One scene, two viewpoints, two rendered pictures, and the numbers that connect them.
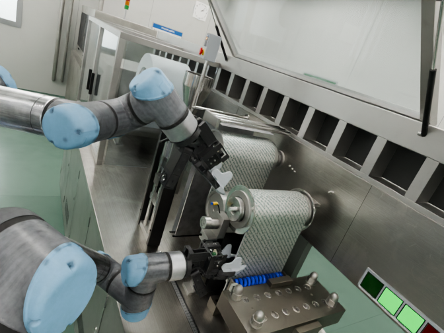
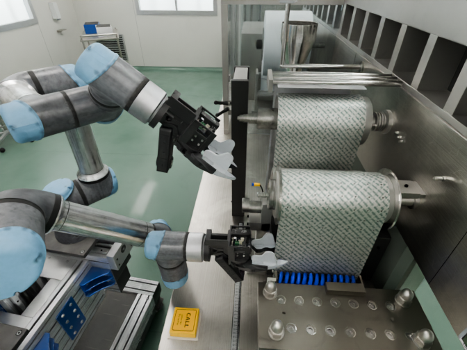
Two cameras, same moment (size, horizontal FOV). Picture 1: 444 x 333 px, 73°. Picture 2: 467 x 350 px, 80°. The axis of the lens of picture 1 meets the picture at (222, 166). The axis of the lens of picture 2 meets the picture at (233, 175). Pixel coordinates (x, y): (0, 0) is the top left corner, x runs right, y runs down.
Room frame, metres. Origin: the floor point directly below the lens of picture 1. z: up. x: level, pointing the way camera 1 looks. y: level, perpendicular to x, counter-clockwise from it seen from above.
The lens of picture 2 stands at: (0.35, -0.34, 1.69)
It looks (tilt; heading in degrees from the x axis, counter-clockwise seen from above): 36 degrees down; 39
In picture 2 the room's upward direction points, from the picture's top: straight up
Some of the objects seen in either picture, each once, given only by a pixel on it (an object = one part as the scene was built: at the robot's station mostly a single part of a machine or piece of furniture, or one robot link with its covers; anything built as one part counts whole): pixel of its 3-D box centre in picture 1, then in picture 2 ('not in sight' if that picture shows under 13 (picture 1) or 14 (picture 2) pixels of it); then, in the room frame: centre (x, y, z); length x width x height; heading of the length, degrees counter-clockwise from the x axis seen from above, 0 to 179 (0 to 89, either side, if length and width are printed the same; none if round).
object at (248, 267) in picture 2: (220, 271); (250, 262); (0.72, -0.09, 1.09); 0.09 x 0.05 x 0.02; 117
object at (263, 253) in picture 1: (264, 255); (321, 252); (0.85, -0.22, 1.11); 0.23 x 0.01 x 0.18; 126
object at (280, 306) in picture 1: (283, 307); (339, 322); (0.77, -0.33, 1.00); 0.40 x 0.16 x 0.06; 126
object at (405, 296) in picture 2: (313, 277); (406, 295); (0.91, -0.43, 1.05); 0.04 x 0.04 x 0.04
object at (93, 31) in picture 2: not in sight; (106, 59); (2.77, 4.36, 0.51); 0.91 x 0.58 x 1.02; 60
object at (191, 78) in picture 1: (197, 80); (298, 30); (1.47, 0.24, 1.50); 0.14 x 0.14 x 0.06
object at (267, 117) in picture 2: not in sight; (267, 118); (1.02, 0.07, 1.34); 0.06 x 0.06 x 0.06; 36
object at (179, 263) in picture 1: (174, 264); (198, 246); (0.66, 0.04, 1.11); 0.08 x 0.05 x 0.08; 36
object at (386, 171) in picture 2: (297, 209); (383, 198); (0.97, -0.30, 1.25); 0.15 x 0.01 x 0.15; 36
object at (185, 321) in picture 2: not in sight; (185, 321); (0.56, 0.00, 0.91); 0.07 x 0.07 x 0.02; 36
